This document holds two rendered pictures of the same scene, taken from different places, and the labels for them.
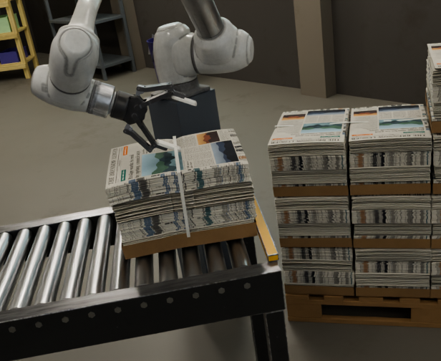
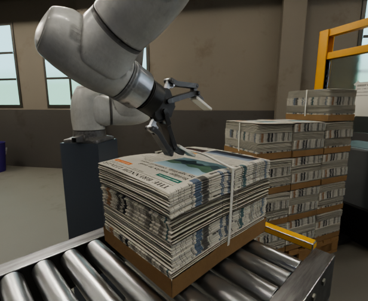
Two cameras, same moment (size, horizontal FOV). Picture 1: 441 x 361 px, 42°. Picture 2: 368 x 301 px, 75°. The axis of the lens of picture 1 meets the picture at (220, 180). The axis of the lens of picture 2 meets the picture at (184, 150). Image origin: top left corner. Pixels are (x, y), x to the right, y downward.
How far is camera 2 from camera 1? 124 cm
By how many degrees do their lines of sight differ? 41
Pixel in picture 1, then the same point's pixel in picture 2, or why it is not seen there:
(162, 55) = (83, 106)
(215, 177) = (252, 174)
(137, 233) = (187, 254)
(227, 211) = (252, 210)
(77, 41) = not seen: outside the picture
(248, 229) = (261, 226)
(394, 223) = not seen: hidden behind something
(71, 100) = (116, 63)
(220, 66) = (132, 117)
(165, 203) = (217, 208)
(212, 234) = (242, 237)
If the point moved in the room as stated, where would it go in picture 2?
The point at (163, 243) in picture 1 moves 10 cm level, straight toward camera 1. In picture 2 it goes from (209, 260) to (251, 282)
